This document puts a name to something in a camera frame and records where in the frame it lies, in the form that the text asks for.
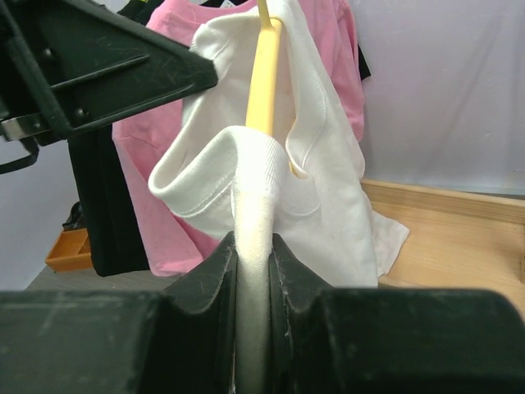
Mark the black rolled sock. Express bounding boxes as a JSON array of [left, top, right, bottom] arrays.
[[62, 201, 85, 231]]

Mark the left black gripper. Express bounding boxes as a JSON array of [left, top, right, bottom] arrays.
[[1, 1, 218, 175]]

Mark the wooden clothes rack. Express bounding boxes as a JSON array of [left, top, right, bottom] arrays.
[[362, 180, 524, 302]]

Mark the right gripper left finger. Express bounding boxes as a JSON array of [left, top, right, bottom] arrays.
[[1, 235, 237, 393]]

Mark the black t shirt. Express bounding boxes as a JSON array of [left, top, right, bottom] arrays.
[[67, 0, 372, 278]]

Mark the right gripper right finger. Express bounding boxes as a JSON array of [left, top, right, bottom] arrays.
[[268, 236, 524, 393]]

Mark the yellow hanger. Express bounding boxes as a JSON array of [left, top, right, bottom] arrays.
[[244, 0, 308, 180]]

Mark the white t shirt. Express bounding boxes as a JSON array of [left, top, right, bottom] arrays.
[[148, 1, 409, 393]]

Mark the pink t shirt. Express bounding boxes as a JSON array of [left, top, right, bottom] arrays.
[[112, 0, 370, 277]]

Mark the orange wooden divider tray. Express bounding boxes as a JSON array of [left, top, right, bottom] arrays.
[[45, 228, 93, 273]]

